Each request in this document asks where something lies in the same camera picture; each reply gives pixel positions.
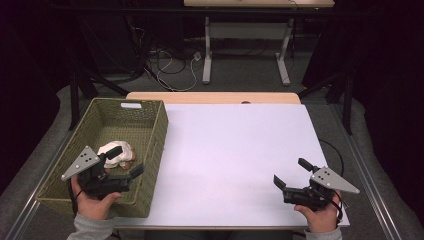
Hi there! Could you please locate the cream baby bodysuit brown trim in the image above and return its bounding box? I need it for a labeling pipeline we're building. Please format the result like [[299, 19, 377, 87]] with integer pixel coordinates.
[[97, 140, 137, 170]]

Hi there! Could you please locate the desk with white legs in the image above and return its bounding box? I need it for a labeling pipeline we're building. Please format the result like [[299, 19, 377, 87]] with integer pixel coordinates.
[[183, 0, 335, 87]]

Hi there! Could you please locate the left hand-held gripper black cable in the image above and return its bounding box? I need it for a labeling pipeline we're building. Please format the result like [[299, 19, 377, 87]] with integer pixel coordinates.
[[66, 179, 80, 218]]

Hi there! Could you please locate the black metal stand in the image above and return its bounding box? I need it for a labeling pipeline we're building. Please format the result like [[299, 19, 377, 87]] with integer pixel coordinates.
[[68, 63, 130, 131], [297, 68, 355, 136]]

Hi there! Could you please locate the aluminium frame rail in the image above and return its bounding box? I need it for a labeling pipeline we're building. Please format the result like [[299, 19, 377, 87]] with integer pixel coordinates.
[[328, 103, 404, 240], [4, 131, 73, 240]]

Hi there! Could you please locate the thin black curved cable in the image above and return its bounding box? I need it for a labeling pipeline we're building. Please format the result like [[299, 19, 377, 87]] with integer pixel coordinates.
[[318, 138, 345, 178]]

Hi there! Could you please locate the right hand-held gripper black cable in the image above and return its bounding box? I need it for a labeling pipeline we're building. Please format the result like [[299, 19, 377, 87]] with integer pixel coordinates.
[[328, 191, 345, 224]]

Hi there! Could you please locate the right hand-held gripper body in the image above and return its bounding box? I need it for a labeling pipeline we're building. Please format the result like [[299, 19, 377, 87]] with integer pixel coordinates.
[[283, 166, 361, 212]]

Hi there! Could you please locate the person's left hand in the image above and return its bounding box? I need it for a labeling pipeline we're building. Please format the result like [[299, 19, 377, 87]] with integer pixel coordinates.
[[70, 175, 123, 221]]

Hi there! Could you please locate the black floor cable loop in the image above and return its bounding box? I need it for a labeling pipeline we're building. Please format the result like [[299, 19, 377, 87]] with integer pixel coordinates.
[[155, 57, 188, 76]]

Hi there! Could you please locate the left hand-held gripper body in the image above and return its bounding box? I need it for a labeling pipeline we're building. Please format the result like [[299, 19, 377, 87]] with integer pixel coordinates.
[[60, 145, 133, 201]]

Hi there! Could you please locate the green woven basket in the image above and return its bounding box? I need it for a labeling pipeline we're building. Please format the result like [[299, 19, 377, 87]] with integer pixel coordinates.
[[35, 97, 169, 219]]

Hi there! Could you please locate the hand-held gripper black cable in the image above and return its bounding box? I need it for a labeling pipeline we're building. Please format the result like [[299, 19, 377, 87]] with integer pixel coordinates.
[[66, 179, 80, 218], [328, 191, 345, 224]]

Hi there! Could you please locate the person's right hand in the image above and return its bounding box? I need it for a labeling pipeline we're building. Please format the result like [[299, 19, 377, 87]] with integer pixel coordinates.
[[293, 191, 344, 234]]

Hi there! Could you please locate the white floor cable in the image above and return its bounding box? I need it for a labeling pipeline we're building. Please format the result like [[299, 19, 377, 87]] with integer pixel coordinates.
[[143, 49, 201, 93]]

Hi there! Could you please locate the white board sheet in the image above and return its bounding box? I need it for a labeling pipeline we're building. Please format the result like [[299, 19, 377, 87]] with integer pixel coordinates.
[[114, 103, 350, 229]]

